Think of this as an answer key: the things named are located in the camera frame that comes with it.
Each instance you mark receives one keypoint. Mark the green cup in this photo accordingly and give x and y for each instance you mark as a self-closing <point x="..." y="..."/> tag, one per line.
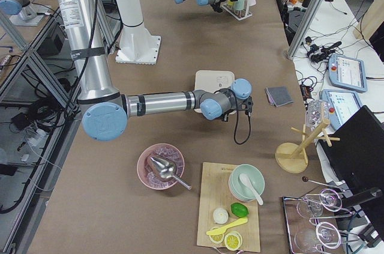
<point x="238" y="5"/>

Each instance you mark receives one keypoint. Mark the cream rabbit tray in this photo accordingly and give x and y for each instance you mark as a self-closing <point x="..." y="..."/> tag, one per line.
<point x="213" y="80"/>

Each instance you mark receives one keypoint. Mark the yellow cup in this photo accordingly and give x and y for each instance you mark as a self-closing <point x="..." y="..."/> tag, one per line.
<point x="230" y="3"/>

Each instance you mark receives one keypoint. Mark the black tray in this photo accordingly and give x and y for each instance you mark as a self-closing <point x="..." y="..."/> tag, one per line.
<point x="294" y="222"/>

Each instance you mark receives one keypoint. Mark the grey folded cloth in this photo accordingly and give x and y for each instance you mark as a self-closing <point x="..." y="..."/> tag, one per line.
<point x="278" y="96"/>

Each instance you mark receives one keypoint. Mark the wooden mug tree stand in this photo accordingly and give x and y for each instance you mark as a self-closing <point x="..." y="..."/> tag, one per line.
<point x="292" y="157"/>

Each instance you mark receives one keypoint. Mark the clear textured glass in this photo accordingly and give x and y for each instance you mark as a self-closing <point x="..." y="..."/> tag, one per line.
<point x="317" y="111"/>

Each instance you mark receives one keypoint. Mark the white ceramic spoon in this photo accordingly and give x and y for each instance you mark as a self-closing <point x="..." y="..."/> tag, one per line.
<point x="245" y="180"/>

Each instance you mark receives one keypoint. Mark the wooden cutting board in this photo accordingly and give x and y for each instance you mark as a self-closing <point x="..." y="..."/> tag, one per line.
<point x="215" y="193"/>

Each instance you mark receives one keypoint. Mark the blue teach pendant near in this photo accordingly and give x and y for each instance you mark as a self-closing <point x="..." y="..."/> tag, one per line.
<point x="343" y="104"/>

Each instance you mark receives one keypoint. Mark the blue teach pendant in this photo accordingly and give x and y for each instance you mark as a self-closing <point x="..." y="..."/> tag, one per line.
<point x="346" y="72"/>
<point x="343" y="104"/>

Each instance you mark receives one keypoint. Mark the metal ice scoop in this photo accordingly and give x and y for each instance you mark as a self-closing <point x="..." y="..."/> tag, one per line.
<point x="165" y="170"/>

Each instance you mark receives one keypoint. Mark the blue teach pendant far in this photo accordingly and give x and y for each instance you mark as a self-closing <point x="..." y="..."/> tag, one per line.
<point x="346" y="72"/>

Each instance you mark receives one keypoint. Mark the pink bowl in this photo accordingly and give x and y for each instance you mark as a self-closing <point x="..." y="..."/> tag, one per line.
<point x="146" y="174"/>

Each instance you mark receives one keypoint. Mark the green lime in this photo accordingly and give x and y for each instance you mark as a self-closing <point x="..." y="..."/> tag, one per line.
<point x="239" y="210"/>

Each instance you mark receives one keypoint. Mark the white garlic bulb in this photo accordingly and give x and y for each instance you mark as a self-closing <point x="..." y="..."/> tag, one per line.
<point x="220" y="216"/>

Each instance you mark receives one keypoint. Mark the black monitor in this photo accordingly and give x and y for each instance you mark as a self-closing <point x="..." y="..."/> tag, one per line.
<point x="357" y="158"/>

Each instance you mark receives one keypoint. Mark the wine glass upper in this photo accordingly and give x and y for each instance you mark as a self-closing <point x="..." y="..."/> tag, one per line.
<point x="313" y="205"/>

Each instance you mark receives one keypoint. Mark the wine glass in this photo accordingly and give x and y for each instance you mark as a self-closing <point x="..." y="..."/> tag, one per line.
<point x="313" y="205"/>
<point x="318" y="239"/>

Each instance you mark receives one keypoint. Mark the yellow plastic knife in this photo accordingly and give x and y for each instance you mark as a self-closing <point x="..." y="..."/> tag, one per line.
<point x="223" y="229"/>

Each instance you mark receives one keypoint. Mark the lemon half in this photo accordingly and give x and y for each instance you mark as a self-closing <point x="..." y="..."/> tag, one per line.
<point x="233" y="241"/>

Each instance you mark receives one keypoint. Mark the lemon slice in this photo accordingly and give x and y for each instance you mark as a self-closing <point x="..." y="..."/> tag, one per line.
<point x="217" y="239"/>

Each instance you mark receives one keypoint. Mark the wine glass lower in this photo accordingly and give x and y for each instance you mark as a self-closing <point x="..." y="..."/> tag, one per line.
<point x="318" y="239"/>

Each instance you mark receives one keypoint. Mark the white wire cup rack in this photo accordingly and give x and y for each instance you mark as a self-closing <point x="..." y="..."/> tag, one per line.
<point x="239" y="15"/>

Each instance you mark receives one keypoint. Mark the aluminium frame post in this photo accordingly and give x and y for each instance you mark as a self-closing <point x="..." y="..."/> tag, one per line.
<point x="303" y="28"/>

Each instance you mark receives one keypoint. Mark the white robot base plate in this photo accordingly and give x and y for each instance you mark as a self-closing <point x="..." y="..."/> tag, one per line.
<point x="136" y="49"/>

